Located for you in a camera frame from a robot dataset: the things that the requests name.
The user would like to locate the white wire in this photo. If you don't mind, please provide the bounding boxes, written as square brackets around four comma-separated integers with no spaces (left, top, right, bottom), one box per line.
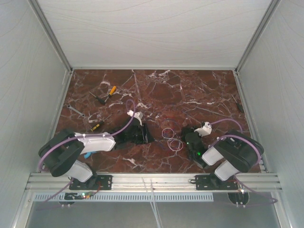
[161,128,184,152]

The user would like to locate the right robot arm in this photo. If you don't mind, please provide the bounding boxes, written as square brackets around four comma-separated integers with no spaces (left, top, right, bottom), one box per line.
[181,126,264,189]

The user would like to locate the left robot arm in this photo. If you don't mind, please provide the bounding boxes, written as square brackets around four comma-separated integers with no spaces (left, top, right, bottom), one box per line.
[38,118,154,189]

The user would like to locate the white zip ties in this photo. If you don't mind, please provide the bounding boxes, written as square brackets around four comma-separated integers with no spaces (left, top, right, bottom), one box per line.
[150,181,163,228]

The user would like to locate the yellow black screwdriver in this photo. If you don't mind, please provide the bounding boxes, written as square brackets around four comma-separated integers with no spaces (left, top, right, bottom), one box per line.
[90,115,111,132]

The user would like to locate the blue plastic fitting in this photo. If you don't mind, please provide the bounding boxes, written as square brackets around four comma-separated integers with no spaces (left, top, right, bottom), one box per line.
[84,152,95,159]

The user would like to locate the black tool at right edge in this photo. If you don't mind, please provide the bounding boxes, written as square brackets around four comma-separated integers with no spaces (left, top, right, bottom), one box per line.
[232,95,244,113]

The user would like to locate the silver wrench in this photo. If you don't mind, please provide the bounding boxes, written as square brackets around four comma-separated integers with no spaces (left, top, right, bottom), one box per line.
[67,105,86,117]

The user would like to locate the small circuit board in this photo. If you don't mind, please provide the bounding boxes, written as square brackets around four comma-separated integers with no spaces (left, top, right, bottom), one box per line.
[64,191,96,200]

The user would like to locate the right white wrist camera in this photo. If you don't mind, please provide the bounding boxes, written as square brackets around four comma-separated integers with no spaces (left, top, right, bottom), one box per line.
[194,122,212,137]

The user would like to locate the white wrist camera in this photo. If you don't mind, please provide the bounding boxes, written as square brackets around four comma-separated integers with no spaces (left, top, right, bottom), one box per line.
[194,122,212,137]
[127,110,143,121]

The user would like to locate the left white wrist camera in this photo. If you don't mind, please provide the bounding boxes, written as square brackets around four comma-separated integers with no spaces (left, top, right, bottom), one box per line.
[127,110,143,121]

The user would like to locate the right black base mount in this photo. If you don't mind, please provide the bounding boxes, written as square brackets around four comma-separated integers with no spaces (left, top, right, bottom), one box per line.
[189,173,239,190]

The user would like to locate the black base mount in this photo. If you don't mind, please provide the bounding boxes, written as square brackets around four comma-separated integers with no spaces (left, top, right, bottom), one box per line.
[69,174,113,191]
[189,173,239,190]

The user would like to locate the orange handled screwdriver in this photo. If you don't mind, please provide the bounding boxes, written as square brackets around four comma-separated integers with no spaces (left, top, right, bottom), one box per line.
[89,85,117,105]

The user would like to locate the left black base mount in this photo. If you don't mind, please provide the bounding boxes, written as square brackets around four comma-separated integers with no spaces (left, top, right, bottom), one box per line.
[69,174,113,191]

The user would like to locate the blue slotted cable duct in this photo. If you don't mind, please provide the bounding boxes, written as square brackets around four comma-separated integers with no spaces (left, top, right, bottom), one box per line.
[49,192,214,202]

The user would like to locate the aluminium front rail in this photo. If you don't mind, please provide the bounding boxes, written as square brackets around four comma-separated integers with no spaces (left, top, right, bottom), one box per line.
[25,173,283,193]

